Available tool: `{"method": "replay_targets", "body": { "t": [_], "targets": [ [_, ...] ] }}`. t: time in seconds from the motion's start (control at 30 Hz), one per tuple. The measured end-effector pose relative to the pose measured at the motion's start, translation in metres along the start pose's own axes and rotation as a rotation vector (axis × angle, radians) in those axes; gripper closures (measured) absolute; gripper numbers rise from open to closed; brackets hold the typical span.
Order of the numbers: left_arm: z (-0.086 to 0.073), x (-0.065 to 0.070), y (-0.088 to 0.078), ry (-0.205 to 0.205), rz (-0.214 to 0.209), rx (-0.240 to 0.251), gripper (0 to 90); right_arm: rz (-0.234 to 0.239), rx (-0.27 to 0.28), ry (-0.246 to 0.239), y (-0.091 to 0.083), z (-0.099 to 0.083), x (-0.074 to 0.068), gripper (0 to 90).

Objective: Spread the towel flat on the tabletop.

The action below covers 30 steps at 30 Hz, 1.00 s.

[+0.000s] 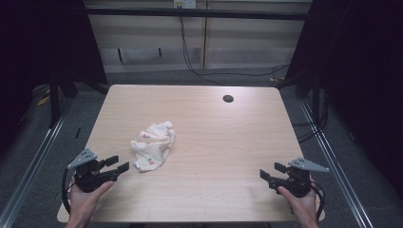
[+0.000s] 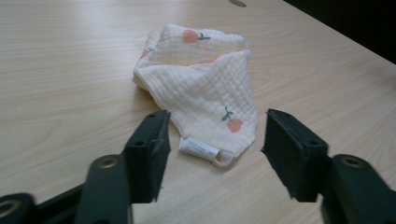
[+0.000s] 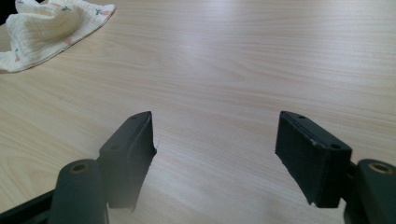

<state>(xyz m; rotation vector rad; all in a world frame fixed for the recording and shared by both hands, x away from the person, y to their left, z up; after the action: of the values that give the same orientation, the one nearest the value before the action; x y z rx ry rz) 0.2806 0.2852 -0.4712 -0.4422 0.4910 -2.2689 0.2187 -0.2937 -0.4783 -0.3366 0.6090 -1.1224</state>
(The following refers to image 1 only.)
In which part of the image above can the right hand-held gripper black cable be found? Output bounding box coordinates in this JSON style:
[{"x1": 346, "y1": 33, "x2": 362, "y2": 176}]
[{"x1": 310, "y1": 181, "x2": 327, "y2": 222}]

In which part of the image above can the white wall socket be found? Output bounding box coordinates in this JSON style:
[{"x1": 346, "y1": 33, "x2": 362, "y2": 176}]
[{"x1": 173, "y1": 0, "x2": 198, "y2": 10}]

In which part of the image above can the black floor cable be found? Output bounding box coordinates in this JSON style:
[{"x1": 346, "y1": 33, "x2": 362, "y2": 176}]
[
  {"x1": 179, "y1": 15, "x2": 225, "y2": 86},
  {"x1": 183, "y1": 47, "x2": 290, "y2": 79}
]

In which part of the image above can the black horizontal bar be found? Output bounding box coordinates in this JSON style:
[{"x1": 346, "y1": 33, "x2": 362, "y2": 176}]
[{"x1": 85, "y1": 8, "x2": 309, "y2": 22}]

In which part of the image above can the hand-held gripper black cable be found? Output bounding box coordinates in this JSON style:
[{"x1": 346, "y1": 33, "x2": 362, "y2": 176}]
[
  {"x1": 61, "y1": 166, "x2": 76, "y2": 215},
  {"x1": 310, "y1": 181, "x2": 327, "y2": 222}
]

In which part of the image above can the black curtain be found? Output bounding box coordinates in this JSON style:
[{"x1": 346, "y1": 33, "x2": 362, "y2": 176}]
[
  {"x1": 284, "y1": 0, "x2": 403, "y2": 200},
  {"x1": 0, "y1": 0, "x2": 108, "y2": 153}
]

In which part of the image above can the cream printed towel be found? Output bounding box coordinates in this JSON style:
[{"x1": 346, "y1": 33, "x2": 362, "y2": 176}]
[{"x1": 130, "y1": 121, "x2": 177, "y2": 173}]

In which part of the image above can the person's right hand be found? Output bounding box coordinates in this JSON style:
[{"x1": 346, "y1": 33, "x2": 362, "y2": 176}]
[{"x1": 277, "y1": 186, "x2": 317, "y2": 222}]

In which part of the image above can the metal floor rail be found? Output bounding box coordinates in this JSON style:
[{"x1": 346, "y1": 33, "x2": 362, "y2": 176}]
[
  {"x1": 298, "y1": 100, "x2": 374, "y2": 228},
  {"x1": 0, "y1": 104, "x2": 72, "y2": 228}
]

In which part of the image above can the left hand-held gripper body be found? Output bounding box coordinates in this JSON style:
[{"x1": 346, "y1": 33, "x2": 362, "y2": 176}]
[{"x1": 67, "y1": 147, "x2": 120, "y2": 193}]

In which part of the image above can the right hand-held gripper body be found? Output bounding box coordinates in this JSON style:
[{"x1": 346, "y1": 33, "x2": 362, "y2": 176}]
[{"x1": 268, "y1": 157, "x2": 330, "y2": 198}]

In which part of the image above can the black stand leg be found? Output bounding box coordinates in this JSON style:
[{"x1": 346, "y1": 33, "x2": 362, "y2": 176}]
[
  {"x1": 311, "y1": 72, "x2": 321, "y2": 125},
  {"x1": 48, "y1": 72, "x2": 62, "y2": 128}
]

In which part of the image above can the bundle of black floor cables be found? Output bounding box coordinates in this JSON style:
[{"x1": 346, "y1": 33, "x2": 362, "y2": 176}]
[{"x1": 292, "y1": 89, "x2": 330, "y2": 144}]

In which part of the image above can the left hand-held gripper black cable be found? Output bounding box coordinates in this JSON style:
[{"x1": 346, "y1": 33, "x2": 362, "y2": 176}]
[{"x1": 61, "y1": 166, "x2": 76, "y2": 215}]

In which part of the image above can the person's left hand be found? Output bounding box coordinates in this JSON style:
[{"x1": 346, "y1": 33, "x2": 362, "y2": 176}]
[{"x1": 67, "y1": 180, "x2": 115, "y2": 222}]

